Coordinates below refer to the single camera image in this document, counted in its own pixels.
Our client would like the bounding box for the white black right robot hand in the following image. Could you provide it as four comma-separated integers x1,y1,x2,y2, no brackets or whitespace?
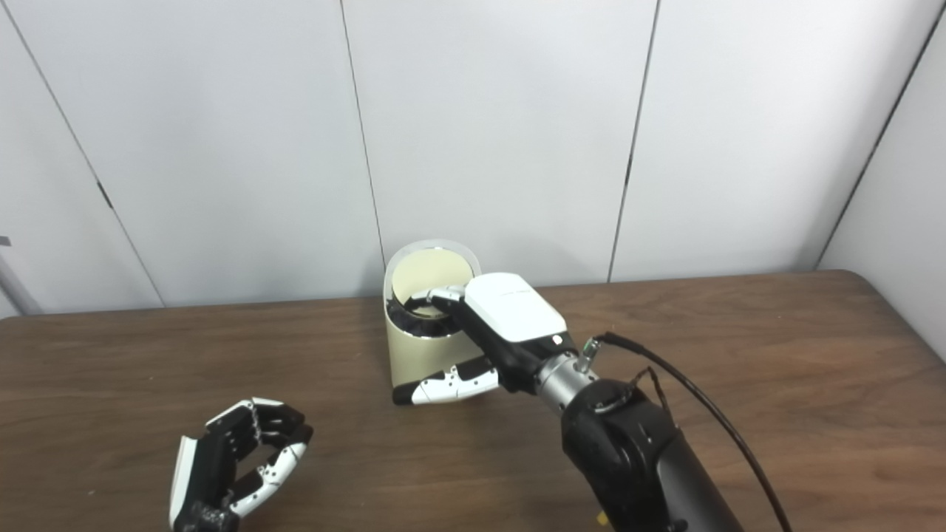
392,273,579,406

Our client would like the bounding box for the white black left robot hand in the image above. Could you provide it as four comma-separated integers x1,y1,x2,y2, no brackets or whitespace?
169,398,314,532

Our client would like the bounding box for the round cream bin lid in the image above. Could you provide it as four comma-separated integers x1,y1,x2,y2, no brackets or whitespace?
392,249,474,318

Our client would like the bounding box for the cream-colored bin body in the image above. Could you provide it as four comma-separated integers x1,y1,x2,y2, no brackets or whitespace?
383,239,485,392

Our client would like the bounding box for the black bin liner bag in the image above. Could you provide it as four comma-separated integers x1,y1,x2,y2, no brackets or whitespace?
386,299,463,339

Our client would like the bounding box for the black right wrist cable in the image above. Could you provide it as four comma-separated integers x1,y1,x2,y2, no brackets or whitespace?
584,332,793,532

